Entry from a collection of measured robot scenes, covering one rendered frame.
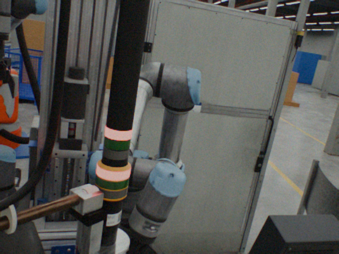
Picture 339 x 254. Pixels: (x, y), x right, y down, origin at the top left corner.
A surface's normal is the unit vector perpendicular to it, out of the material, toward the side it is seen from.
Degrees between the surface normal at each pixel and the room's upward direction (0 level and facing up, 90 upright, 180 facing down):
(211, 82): 89
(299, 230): 15
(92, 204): 90
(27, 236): 31
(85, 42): 90
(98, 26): 90
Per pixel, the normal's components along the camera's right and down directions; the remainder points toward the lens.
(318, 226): 0.22, -0.84
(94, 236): 0.77, 0.29
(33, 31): 0.11, 0.28
